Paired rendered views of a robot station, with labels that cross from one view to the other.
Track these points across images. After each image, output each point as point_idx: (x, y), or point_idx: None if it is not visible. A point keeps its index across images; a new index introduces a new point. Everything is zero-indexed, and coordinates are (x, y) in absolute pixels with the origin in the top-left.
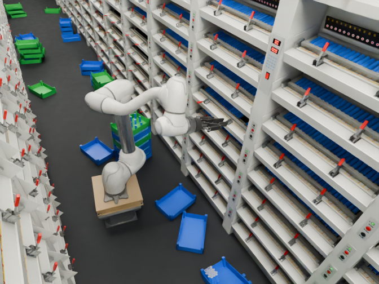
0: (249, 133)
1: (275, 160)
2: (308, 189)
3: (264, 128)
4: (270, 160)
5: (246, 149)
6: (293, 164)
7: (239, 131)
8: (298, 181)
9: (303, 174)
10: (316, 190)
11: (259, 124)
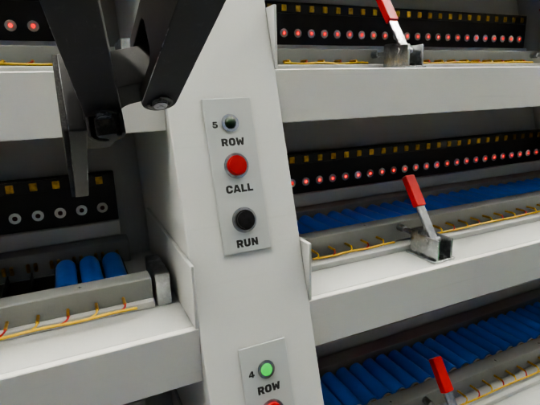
0: (223, 215)
1: (392, 255)
2: (536, 222)
3: (294, 99)
4: (397, 264)
5: (258, 358)
6: (429, 212)
7: (78, 336)
8: (509, 231)
9: (483, 205)
10: (533, 214)
11: (258, 88)
